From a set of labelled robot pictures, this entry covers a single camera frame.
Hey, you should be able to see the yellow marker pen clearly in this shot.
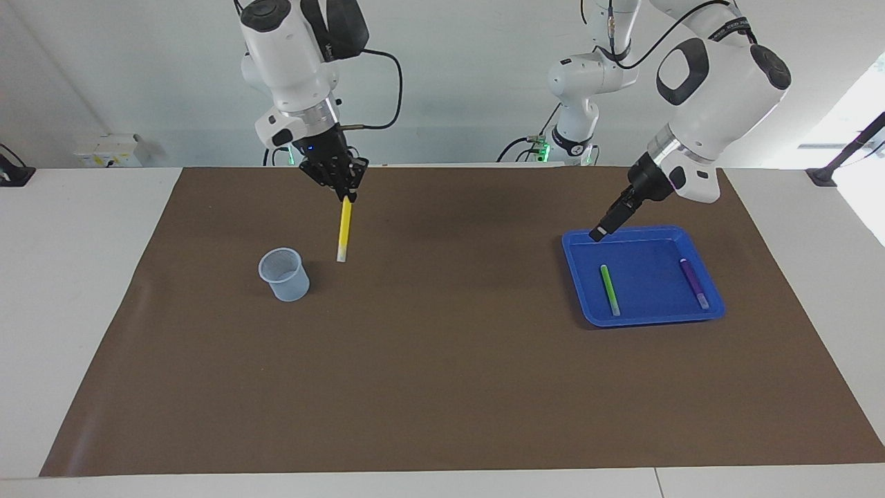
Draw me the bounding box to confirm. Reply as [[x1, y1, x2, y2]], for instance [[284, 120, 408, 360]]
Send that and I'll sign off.
[[336, 196, 353, 264]]

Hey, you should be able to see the green marker pen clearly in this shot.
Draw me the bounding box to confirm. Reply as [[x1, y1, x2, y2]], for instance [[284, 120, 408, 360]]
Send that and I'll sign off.
[[599, 264, 622, 317]]

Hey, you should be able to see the purple marker pen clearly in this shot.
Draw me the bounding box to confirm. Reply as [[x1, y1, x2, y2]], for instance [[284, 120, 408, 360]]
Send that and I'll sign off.
[[679, 258, 711, 310]]

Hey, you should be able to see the blue plastic tray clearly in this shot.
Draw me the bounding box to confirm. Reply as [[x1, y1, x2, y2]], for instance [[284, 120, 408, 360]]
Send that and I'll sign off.
[[561, 225, 727, 328]]

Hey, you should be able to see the translucent plastic cup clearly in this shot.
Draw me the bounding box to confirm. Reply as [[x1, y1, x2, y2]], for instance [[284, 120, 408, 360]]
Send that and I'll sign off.
[[258, 248, 310, 302]]

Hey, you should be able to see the black stand with pole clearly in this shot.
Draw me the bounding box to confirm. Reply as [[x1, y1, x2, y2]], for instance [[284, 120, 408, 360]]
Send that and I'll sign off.
[[805, 111, 885, 187]]

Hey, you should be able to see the brown table mat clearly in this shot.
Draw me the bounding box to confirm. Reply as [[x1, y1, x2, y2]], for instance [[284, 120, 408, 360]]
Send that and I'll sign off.
[[39, 165, 885, 478]]

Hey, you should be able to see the black table clamp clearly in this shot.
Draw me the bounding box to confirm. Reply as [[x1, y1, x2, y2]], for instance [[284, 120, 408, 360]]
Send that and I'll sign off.
[[0, 144, 37, 187]]

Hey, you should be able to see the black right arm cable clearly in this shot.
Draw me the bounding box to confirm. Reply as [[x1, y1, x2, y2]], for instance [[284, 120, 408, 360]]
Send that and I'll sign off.
[[339, 48, 403, 131]]

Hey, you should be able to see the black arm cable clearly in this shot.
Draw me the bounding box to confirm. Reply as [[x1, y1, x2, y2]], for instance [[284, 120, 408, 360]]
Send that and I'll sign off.
[[339, 48, 403, 131], [581, 0, 754, 70]]

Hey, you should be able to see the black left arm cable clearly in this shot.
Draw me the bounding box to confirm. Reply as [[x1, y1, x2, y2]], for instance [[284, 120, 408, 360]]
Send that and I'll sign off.
[[581, 0, 754, 70]]

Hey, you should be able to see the white wall outlet box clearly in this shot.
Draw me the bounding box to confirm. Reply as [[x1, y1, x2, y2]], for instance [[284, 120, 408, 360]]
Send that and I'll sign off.
[[75, 134, 150, 168]]

